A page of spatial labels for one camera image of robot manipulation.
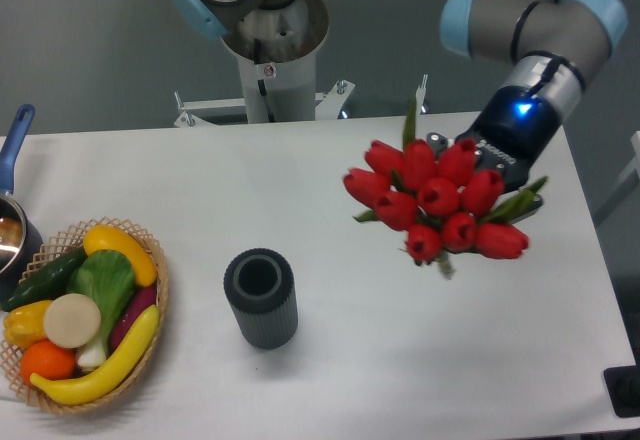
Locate orange fruit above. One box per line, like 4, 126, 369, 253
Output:
20, 340, 76, 384

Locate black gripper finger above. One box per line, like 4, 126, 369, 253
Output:
425, 132, 455, 153
508, 192, 544, 223

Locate white metal base frame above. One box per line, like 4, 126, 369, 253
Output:
172, 74, 431, 128

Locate yellow bell pepper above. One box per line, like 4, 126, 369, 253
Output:
3, 300, 53, 349

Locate yellow squash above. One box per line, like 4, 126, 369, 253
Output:
83, 225, 157, 287

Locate yellow banana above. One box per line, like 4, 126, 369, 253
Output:
30, 305, 160, 406

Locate woven wicker basket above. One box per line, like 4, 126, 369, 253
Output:
1, 217, 169, 415

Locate white frame at right edge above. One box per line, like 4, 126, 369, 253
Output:
592, 131, 639, 228

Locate purple eggplant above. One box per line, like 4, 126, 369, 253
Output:
109, 286, 156, 351

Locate dark grey ribbed vase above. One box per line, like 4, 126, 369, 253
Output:
223, 248, 298, 350

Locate green cucumber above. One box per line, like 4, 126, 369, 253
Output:
1, 248, 87, 312

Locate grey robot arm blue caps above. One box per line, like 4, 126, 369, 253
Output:
172, 0, 628, 221

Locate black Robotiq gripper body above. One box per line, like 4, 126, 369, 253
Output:
455, 86, 560, 192

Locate green bok choy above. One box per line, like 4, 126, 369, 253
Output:
66, 250, 135, 373

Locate black device at table edge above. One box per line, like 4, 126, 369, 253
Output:
603, 365, 639, 418

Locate blue handled saucepan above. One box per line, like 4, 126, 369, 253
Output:
1, 104, 43, 301

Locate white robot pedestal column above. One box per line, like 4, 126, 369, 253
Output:
223, 0, 329, 124

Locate beige round disc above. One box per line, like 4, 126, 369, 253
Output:
43, 293, 101, 349

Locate red tulip bouquet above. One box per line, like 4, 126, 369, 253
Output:
342, 100, 548, 279

